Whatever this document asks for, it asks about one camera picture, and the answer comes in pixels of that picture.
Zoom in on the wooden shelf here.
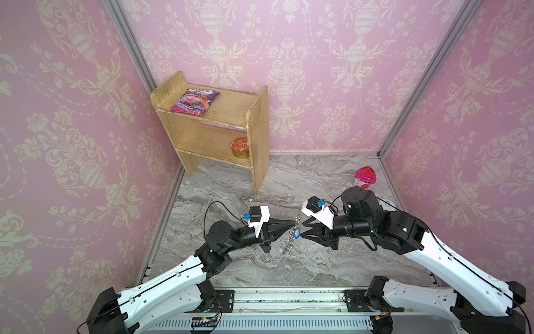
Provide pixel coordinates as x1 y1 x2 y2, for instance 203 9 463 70
150 72 270 195

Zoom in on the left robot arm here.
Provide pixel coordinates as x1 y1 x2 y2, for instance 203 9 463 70
83 218 294 333

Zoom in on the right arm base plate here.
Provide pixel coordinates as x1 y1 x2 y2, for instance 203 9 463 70
342 289 371 313

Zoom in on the perforated cable tray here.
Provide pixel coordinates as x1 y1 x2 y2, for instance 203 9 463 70
146 314 374 333

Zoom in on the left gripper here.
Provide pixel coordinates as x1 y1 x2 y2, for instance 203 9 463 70
223 218 294 256

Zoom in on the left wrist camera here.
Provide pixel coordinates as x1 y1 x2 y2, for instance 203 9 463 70
242 205 271 238

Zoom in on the pink lid cup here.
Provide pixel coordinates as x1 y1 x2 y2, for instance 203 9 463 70
354 166 377 189

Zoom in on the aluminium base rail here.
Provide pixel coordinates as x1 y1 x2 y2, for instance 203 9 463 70
116 286 443 317

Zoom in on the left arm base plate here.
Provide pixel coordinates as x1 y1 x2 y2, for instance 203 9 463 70
209 289 235 313

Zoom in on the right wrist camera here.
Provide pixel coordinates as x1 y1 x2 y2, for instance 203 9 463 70
301 196 337 230

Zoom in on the purple snack packet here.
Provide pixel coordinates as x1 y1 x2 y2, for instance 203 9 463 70
170 89 220 116

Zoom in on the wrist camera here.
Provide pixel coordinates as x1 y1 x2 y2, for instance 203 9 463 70
301 196 337 230
242 205 271 238

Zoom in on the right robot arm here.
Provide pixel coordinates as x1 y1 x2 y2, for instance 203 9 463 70
301 186 533 333

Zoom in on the red lid tin can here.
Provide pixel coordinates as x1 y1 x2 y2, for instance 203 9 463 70
231 137 250 159

